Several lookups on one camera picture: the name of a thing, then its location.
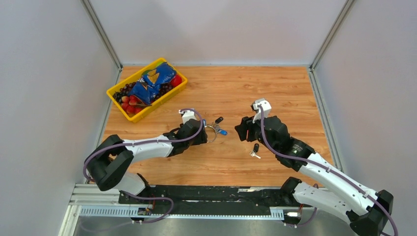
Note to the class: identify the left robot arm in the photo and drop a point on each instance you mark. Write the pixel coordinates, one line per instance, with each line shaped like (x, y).
(108, 164)

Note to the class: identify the red strawberries cluster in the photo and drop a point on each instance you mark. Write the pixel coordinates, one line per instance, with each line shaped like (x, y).
(131, 104)

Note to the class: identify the key with blue tag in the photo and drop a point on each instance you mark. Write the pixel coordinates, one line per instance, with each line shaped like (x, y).
(222, 132)

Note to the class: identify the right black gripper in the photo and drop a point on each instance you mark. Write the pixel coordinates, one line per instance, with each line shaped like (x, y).
(246, 124)

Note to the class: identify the aluminium frame rail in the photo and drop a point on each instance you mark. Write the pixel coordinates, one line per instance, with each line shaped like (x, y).
(88, 200)

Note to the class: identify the yellow plastic bin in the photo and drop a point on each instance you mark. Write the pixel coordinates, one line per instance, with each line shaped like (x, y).
(147, 109)

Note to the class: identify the red apple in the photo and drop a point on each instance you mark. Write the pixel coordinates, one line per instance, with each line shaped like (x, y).
(177, 80)

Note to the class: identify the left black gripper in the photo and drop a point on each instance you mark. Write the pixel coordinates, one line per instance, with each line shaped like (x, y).
(202, 137)

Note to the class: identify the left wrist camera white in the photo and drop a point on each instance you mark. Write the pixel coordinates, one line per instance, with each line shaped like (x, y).
(187, 114)

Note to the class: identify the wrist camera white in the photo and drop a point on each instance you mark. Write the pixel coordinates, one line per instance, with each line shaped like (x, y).
(261, 107)
(187, 114)

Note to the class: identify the large metal keyring with keys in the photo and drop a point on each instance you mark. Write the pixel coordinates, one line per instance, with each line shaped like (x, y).
(214, 126)

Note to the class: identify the blue snack bag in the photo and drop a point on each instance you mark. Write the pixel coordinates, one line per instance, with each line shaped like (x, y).
(149, 82)

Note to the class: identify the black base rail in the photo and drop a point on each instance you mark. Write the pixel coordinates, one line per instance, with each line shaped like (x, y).
(212, 200)

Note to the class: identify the dark grape bunch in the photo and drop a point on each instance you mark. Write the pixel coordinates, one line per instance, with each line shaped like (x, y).
(124, 91)

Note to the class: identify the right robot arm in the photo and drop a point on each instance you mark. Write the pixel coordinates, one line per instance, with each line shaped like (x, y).
(325, 176)

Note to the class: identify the key with black tag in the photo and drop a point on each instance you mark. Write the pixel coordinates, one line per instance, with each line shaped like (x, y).
(255, 151)

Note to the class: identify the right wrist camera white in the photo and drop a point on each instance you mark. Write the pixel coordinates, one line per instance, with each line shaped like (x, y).
(261, 107)

